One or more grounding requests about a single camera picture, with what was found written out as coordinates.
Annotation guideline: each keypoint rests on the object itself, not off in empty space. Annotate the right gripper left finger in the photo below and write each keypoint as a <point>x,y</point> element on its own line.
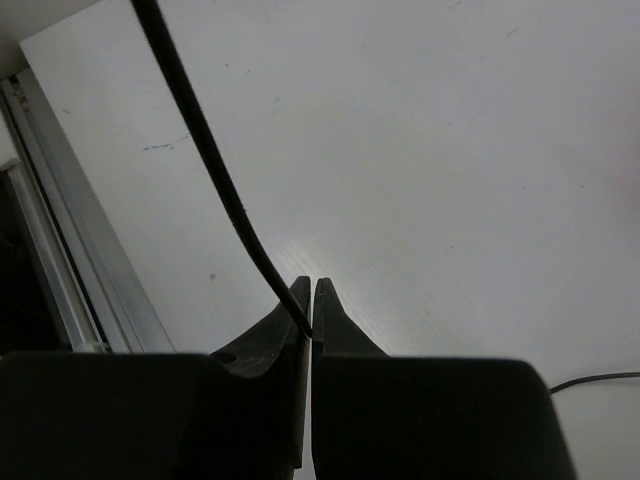
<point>236,413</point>

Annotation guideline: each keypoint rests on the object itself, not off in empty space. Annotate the aluminium front rail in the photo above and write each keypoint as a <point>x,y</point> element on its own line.
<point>93,293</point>

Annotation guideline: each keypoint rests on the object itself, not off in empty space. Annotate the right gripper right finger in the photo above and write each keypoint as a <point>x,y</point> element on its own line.
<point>377,416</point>

